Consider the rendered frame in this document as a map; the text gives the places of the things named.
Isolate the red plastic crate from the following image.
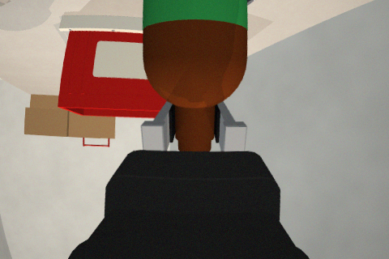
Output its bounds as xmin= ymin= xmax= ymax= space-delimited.
xmin=58 ymin=31 xmax=166 ymax=118

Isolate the brown bottle with green label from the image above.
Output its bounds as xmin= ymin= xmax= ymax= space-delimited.
xmin=143 ymin=0 xmax=248 ymax=151

